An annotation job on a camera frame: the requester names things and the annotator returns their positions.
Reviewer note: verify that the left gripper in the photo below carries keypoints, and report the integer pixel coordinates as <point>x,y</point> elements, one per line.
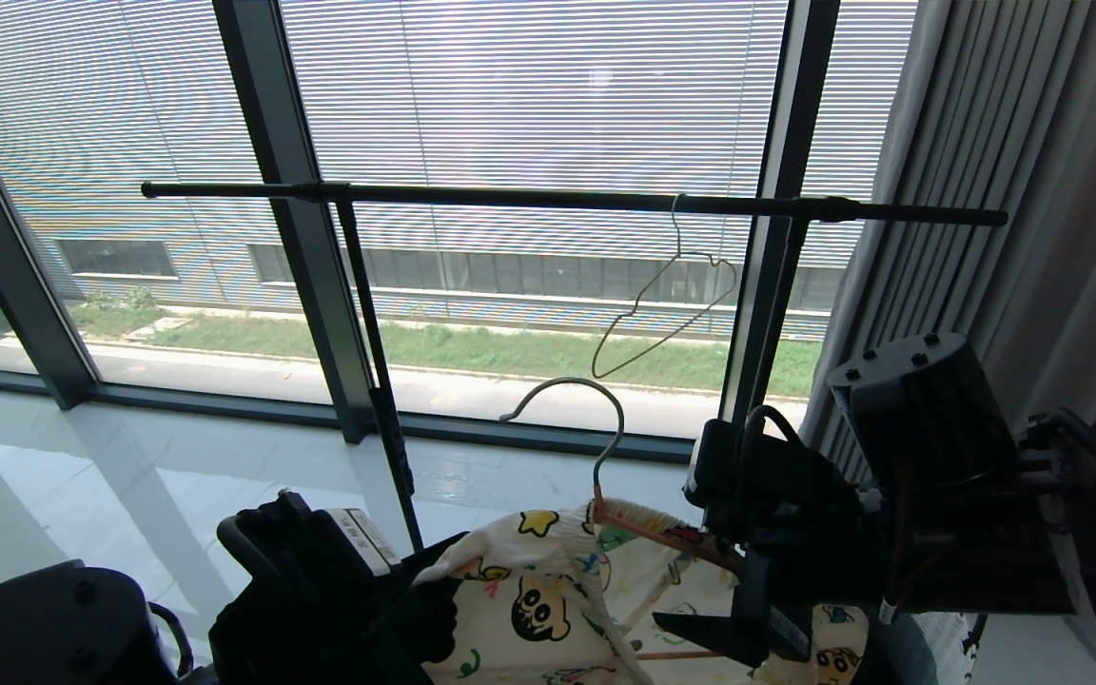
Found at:
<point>367,628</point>

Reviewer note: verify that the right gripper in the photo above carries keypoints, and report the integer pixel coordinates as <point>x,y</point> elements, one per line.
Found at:
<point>776,590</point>

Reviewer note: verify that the cream printed shorts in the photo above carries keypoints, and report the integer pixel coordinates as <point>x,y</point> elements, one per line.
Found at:
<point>529,609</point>

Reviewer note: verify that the pink clothes hanger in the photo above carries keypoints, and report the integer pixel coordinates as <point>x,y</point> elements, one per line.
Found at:
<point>619,419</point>
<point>676,228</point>

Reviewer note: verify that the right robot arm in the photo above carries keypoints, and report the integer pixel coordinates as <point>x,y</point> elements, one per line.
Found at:
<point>929,409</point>

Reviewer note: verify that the white laundry basket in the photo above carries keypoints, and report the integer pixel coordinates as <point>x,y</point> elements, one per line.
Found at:
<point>948,647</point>

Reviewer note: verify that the black clothes rack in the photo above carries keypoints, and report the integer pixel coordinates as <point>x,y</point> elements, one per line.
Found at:
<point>510,198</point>

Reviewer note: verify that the grey curtain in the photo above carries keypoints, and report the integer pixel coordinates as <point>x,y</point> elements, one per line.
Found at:
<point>1014,190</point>

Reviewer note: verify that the window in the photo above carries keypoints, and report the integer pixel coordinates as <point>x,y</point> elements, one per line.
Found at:
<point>510,95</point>

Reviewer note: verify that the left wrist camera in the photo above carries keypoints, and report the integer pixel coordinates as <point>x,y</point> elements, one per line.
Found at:
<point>267,542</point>

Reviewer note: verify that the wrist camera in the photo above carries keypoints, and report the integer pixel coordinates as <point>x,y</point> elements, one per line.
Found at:
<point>767,495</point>
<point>267,542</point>

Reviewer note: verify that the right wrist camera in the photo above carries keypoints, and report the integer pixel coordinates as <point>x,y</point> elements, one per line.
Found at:
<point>767,495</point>

